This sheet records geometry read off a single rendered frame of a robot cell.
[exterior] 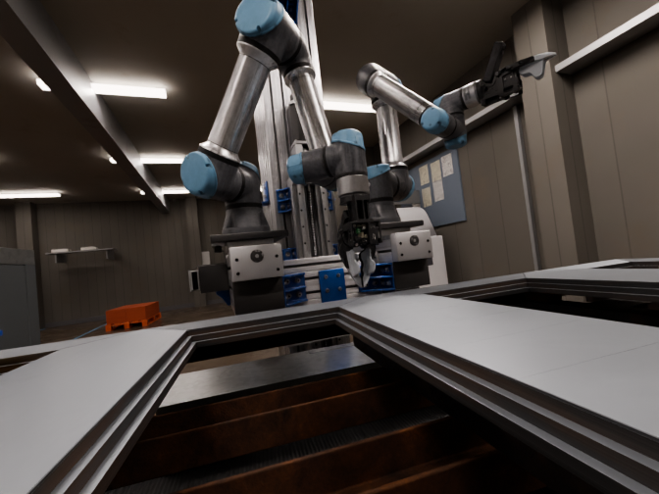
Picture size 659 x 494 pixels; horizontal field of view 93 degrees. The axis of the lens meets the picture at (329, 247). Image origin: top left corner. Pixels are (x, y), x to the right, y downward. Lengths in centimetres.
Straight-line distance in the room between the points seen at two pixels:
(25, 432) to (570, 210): 357
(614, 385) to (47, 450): 33
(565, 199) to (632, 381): 337
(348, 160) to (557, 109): 317
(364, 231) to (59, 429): 58
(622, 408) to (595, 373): 5
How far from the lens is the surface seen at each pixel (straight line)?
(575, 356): 30
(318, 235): 118
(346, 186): 71
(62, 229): 1081
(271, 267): 85
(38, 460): 26
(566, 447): 23
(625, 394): 25
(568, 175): 365
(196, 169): 92
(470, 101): 124
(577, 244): 360
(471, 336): 35
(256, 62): 94
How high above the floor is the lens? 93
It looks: 2 degrees up
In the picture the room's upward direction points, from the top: 6 degrees counter-clockwise
